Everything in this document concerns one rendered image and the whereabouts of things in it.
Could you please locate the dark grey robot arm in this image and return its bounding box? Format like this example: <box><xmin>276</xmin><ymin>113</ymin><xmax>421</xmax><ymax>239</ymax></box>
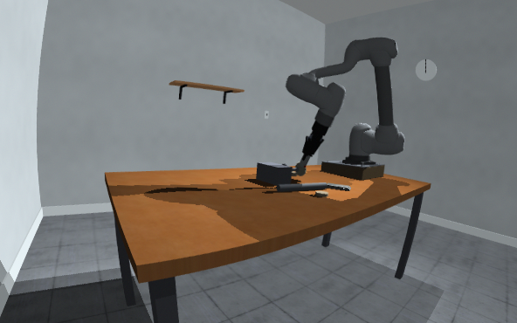
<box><xmin>286</xmin><ymin>38</ymin><xmax>405</xmax><ymax>165</ymax></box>

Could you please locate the grey shaft with beige toothed gear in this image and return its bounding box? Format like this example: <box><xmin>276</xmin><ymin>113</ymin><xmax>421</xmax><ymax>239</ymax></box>
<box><xmin>293</xmin><ymin>163</ymin><xmax>307</xmax><ymax>176</ymax></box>

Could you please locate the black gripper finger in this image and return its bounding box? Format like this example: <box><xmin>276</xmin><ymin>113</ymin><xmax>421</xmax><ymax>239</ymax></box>
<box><xmin>305</xmin><ymin>137</ymin><xmax>324</xmax><ymax>165</ymax></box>
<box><xmin>299</xmin><ymin>134</ymin><xmax>318</xmax><ymax>168</ymax></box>

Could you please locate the long grey metal rod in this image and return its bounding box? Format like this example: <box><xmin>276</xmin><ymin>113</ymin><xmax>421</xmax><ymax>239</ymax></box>
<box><xmin>277</xmin><ymin>182</ymin><xmax>327</xmax><ymax>192</ymax></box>

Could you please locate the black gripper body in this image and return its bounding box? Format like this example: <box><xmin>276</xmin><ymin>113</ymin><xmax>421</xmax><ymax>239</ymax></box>
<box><xmin>310</xmin><ymin>121</ymin><xmax>328</xmax><ymax>142</ymax></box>

